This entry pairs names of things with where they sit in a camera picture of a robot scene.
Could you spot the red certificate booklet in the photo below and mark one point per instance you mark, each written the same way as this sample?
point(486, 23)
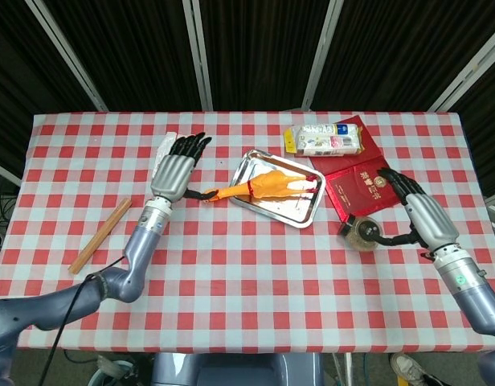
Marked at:
point(352, 189)

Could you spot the glass spice jar black lid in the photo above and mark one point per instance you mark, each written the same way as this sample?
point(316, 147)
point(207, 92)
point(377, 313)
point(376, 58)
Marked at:
point(362, 235)

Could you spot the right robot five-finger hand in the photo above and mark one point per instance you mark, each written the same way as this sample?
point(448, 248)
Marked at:
point(432, 221)

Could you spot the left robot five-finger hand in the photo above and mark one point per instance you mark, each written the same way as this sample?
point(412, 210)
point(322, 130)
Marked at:
point(173, 177)

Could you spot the yellow rubber chicken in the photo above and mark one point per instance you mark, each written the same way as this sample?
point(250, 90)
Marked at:
point(271, 185)

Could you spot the red white checkered tablecloth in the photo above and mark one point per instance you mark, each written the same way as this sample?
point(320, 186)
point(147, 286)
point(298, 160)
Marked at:
point(247, 297)

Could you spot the grey robot torso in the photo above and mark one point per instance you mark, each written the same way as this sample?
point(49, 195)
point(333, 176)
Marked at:
point(235, 370)

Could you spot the white teal bucket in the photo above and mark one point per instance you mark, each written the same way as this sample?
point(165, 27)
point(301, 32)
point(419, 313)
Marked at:
point(111, 372)

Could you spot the white tissue pack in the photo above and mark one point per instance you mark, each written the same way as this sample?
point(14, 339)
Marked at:
point(324, 140)

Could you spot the white sneaker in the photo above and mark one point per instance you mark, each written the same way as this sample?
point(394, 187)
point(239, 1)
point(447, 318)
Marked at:
point(408, 368)

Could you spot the stainless steel tray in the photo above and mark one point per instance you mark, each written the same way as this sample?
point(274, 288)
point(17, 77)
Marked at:
point(287, 213)

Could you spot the aluminium partition post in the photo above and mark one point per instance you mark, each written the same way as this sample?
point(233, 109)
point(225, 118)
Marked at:
point(66, 54)
point(199, 56)
point(468, 76)
point(321, 56)

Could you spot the pink white wet wipes pack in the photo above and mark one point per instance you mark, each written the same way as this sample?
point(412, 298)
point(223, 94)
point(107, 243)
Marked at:
point(164, 149)

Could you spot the wooden stick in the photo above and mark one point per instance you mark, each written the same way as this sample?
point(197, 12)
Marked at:
point(99, 237)

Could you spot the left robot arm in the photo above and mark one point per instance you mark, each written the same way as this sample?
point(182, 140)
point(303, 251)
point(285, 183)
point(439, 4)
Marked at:
point(139, 249)

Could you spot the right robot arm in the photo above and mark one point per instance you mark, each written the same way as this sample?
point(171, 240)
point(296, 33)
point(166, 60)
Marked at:
point(472, 297)

